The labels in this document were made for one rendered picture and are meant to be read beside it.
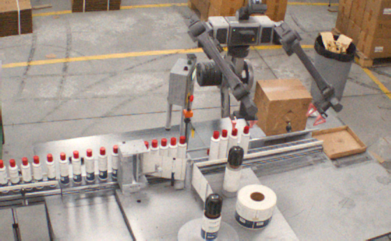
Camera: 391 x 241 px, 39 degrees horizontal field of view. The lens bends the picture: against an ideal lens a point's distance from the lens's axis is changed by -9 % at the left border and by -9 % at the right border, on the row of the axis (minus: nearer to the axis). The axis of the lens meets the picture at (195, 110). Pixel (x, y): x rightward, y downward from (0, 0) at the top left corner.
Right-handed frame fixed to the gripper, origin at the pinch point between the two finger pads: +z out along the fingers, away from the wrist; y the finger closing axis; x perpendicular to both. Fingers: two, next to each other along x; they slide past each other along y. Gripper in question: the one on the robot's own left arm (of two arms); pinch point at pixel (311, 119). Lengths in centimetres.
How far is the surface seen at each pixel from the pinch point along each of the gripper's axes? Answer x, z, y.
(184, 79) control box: -76, 26, -9
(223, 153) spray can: -23, 49, -8
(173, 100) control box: -70, 40, -12
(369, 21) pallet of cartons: 216, -91, -256
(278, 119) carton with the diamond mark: 9.5, 18.6, -30.8
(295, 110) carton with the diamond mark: 14.5, 6.9, -30.5
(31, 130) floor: -44, 192, -182
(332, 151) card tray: 43.9, 8.2, -8.4
